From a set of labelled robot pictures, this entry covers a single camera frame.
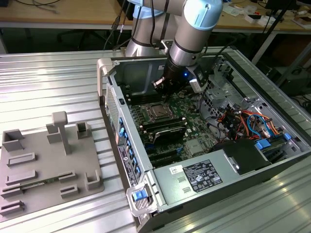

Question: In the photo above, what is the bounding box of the CPU socket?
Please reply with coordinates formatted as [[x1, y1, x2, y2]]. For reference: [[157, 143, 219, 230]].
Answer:
[[143, 101, 177, 122]]

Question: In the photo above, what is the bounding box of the red yellow wire bundle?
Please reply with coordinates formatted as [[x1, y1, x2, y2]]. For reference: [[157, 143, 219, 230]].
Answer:
[[217, 108, 246, 143]]

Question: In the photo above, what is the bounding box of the metal socket cover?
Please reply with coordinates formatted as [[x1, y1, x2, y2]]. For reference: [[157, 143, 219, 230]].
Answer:
[[144, 101, 176, 122]]

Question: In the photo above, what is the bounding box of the wooden desk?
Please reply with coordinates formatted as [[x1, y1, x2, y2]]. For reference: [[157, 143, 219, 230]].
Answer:
[[0, 0, 311, 33]]

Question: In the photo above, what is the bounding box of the silver CPU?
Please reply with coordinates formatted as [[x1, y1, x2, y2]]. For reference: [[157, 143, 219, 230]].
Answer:
[[151, 106, 168, 118]]

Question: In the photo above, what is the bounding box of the wire locking lever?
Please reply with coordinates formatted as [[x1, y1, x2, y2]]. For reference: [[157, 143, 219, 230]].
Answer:
[[165, 99, 178, 116], [143, 100, 169, 108]]

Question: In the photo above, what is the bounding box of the grey open PC case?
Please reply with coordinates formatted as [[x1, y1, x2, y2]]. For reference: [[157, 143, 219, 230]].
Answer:
[[96, 50, 311, 233]]

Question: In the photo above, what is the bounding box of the black fan shroud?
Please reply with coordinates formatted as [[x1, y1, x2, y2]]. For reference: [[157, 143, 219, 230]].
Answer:
[[210, 139, 273, 176]]

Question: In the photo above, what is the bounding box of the grey power supply unit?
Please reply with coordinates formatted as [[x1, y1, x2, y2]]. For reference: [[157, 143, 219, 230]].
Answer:
[[152, 148, 241, 206]]

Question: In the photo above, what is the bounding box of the silver drive cage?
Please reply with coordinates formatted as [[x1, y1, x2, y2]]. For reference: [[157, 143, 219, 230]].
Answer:
[[201, 74, 246, 119]]

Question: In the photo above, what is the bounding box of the black graphics card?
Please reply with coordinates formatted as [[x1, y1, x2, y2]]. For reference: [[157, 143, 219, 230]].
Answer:
[[152, 127, 187, 146]]

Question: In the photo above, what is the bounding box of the orange wire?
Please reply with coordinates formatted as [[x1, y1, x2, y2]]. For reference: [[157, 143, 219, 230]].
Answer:
[[239, 109, 284, 135]]

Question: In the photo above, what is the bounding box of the large blue carrier tab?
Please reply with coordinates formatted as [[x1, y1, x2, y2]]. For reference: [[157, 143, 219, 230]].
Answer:
[[255, 139, 273, 151]]

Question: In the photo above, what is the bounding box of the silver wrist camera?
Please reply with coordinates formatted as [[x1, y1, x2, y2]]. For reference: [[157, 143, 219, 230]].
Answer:
[[188, 69, 209, 95]]

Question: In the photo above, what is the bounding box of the blue wire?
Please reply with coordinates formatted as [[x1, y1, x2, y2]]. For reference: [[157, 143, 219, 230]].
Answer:
[[246, 113, 272, 141]]

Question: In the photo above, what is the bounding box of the small white box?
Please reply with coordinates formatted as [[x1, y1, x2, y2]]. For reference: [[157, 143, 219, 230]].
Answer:
[[244, 14, 263, 24]]

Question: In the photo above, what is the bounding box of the green RAM stick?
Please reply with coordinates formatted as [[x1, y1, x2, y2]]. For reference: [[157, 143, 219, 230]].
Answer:
[[20, 177, 60, 189]]

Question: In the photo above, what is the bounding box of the green motherboard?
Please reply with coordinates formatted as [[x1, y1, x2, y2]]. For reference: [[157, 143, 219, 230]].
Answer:
[[126, 89, 219, 168]]

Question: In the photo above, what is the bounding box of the silver chipset heat sink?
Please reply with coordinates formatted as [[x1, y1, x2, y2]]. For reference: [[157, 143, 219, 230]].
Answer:
[[186, 140, 204, 156]]

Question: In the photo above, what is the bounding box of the disk bay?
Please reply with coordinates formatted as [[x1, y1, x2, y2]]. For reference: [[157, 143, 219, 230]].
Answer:
[[261, 135, 304, 165]]

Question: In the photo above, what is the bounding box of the blue case latch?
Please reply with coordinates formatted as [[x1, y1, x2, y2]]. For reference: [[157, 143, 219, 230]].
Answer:
[[132, 191, 148, 202]]

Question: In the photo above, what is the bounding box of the grey parts rack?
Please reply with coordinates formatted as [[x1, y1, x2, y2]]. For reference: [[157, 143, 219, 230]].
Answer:
[[0, 111, 105, 220]]

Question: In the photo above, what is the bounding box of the expansion slot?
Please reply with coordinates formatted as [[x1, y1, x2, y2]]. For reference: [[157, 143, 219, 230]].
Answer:
[[148, 155, 182, 167], [147, 148, 182, 160]]

